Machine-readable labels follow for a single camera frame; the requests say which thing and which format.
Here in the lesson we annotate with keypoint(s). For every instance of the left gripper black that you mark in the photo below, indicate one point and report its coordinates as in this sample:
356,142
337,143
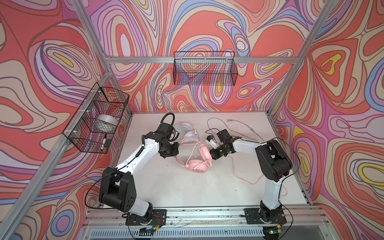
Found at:
175,151

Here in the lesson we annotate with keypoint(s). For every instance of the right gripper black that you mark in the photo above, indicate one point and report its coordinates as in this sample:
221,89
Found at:
215,155

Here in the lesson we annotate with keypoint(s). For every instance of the pink cat-ear headphones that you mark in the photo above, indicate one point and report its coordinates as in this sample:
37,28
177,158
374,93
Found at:
200,159

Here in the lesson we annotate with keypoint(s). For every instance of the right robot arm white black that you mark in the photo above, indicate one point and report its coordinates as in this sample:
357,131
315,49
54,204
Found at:
274,163

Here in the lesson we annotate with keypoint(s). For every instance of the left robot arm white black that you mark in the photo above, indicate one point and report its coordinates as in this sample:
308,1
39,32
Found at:
118,188

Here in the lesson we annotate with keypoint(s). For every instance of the white headphones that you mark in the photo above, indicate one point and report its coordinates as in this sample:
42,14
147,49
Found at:
186,131

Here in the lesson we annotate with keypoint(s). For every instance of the black marker pen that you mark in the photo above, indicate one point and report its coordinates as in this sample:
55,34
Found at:
104,142

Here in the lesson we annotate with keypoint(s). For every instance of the silver tape roll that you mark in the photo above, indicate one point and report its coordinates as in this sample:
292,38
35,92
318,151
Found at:
106,123

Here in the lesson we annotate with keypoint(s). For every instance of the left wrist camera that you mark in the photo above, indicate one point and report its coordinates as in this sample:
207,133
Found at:
165,128

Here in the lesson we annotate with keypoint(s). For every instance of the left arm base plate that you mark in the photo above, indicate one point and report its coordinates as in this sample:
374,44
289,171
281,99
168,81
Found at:
153,218

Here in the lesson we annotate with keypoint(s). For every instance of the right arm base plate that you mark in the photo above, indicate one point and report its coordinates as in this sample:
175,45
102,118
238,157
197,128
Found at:
259,216

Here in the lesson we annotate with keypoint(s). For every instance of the black wire basket left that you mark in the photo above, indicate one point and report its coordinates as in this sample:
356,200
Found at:
81,131

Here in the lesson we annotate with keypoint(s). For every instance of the black wire basket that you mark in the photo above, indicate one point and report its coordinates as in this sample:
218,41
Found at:
81,131
205,68

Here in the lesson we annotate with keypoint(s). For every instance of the black wire basket back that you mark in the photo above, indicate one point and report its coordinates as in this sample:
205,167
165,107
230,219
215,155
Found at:
205,68

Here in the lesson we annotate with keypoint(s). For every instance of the aluminium front rail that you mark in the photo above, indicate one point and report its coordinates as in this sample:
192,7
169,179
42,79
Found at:
297,215

